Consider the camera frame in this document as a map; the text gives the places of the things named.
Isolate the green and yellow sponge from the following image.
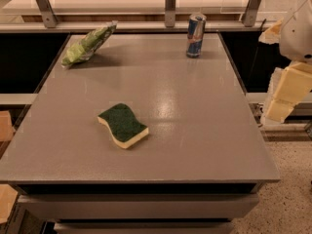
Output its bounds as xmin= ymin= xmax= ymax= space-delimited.
xmin=97 ymin=103 xmax=149 ymax=149

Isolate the middle metal bracket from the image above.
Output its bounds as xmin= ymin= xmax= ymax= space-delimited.
xmin=165 ymin=0 xmax=176 ymax=27

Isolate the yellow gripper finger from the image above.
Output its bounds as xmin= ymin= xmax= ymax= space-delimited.
xmin=258 ymin=19 xmax=283 ymax=45
xmin=264 ymin=61 xmax=312 ymax=123

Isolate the grey lower drawer front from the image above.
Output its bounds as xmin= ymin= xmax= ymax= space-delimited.
xmin=54 ymin=222 xmax=233 ymax=234

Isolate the grey upper drawer front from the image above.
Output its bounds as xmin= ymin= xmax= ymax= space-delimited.
xmin=19 ymin=194 xmax=259 ymax=220

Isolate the cardboard box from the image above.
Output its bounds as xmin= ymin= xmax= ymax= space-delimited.
xmin=0 ymin=110 xmax=19 ymax=225

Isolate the metal bracket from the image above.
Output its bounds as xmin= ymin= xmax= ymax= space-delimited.
xmin=165 ymin=0 xmax=176 ymax=27
xmin=35 ymin=0 xmax=58 ymax=28
xmin=242 ymin=0 xmax=262 ymax=27

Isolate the grey drawer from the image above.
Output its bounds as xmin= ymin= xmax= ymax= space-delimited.
xmin=19 ymin=194 xmax=259 ymax=220
xmin=54 ymin=222 xmax=233 ymax=234

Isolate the green chip bag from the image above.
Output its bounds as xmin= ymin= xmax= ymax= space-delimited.
xmin=61 ymin=20 xmax=118 ymax=67

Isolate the black cable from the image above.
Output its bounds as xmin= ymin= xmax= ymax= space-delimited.
xmin=249 ymin=18 xmax=267 ymax=80

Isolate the left metal bracket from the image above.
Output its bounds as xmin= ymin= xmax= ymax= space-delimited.
xmin=35 ymin=0 xmax=58 ymax=28

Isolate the right metal bracket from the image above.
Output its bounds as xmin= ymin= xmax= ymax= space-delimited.
xmin=242 ymin=0 xmax=262 ymax=27

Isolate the blue Red Bull can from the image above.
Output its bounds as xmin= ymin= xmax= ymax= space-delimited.
xmin=186 ymin=13 xmax=207 ymax=58

